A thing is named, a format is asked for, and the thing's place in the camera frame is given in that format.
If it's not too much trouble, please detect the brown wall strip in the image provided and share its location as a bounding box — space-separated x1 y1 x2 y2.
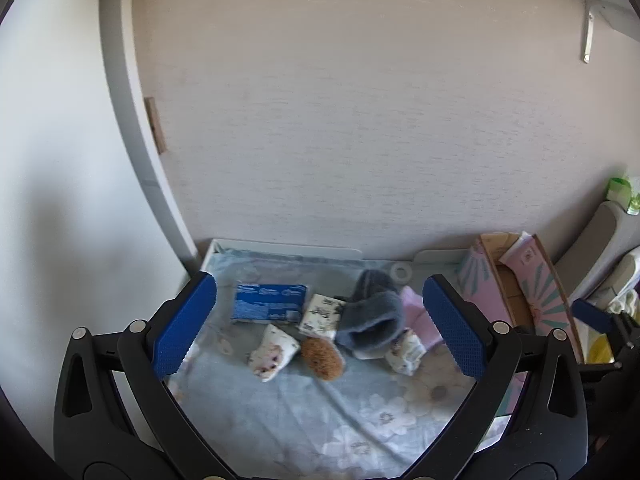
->
144 97 167 153

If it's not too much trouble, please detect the white shelf bracket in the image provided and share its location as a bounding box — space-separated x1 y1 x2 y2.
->
582 0 640 63

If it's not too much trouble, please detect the blue floral tablecloth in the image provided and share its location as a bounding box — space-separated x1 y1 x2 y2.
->
165 252 526 480

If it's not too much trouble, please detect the clear plastic tray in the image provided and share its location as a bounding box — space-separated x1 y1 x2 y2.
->
197 238 516 453

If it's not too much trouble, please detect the pink fuzzy sock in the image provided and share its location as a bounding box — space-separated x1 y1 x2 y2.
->
401 285 446 350

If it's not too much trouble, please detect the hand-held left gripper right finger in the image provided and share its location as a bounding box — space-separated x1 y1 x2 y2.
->
400 274 590 480

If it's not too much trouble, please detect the white paper packet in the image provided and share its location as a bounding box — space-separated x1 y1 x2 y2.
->
500 232 541 281

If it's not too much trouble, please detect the grey chair cushion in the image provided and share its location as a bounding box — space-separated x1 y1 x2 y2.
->
555 200 640 311

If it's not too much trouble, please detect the green packet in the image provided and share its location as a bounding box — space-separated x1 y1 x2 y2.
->
605 176 640 216

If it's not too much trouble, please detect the grey fuzzy sock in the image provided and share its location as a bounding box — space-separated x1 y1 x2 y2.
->
335 269 406 361

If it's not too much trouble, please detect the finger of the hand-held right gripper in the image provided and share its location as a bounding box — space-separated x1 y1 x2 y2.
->
571 298 630 342

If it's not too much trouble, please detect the white door frame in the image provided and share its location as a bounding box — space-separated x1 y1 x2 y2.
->
99 0 201 281

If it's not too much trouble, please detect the small floral box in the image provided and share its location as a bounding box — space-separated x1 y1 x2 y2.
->
299 293 347 341

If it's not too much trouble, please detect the white floral sock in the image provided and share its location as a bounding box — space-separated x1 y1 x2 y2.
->
385 330 427 377
248 324 301 383

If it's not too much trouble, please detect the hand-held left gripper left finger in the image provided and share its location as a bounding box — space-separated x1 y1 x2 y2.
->
52 271 236 480

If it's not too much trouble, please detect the blue box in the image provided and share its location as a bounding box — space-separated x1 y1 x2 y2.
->
231 282 308 323

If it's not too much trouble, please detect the cardboard box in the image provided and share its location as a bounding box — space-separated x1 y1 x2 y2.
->
457 232 586 366

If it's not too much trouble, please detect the yellow floral blanket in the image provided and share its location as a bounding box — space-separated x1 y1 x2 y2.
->
585 330 618 366

